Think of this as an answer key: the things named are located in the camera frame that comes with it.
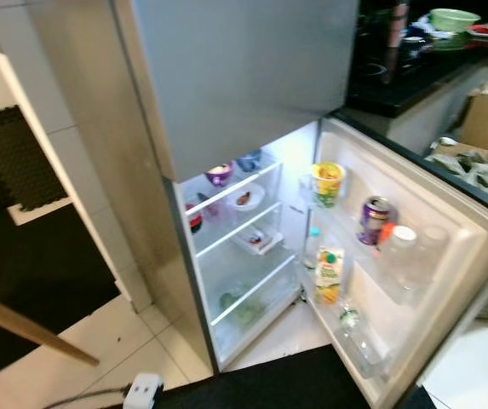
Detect yellow instant noodle cup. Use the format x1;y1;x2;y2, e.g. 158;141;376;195
311;162;346;210

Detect grey fridge door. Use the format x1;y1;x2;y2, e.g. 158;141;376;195
299;115;488;409

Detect grey two-door fridge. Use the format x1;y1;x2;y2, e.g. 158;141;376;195
26;0;488;409

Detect black foam mat stack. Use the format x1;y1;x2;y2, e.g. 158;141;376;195
0;107;70;218

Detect black gym floor mat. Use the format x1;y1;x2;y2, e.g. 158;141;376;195
0;204;121;376

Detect light wooden table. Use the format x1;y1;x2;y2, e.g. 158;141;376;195
0;213;100;367

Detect red and black bowl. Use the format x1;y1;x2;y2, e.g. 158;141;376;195
187;204;204;233

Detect purple bowl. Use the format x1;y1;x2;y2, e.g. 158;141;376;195
205;164;234;187

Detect blue grey bowl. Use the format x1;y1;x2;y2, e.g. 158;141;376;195
237;151;264;171

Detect green vegetables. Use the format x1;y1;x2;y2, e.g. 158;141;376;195
220;291;266;326

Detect white food tray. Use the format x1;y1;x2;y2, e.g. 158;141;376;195
237;230;283;256

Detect grey freezer door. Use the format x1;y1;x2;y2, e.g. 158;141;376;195
116;0;361;184

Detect clear bottle teal cap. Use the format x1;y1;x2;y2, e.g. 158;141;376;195
303;226;323;269

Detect black fabric rug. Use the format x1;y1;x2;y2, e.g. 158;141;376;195
158;345;436;409

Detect white orange juice carton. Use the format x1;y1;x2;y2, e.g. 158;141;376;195
314;247;346;305

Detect purple drink can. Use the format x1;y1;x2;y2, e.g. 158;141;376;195
358;196;394;247

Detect clear plastic water bottle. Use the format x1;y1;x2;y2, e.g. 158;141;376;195
336;305;381;376

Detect clear jar white lid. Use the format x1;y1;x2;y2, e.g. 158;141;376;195
384;225;423;278

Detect black top kitchen counter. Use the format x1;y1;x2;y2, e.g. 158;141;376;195
346;0;488;118

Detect pink brown bottle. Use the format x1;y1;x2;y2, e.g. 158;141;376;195
387;0;409;50

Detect light green plastic bowl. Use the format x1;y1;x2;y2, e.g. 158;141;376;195
428;9;481;33

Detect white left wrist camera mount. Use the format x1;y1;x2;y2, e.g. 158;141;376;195
124;373;164;409

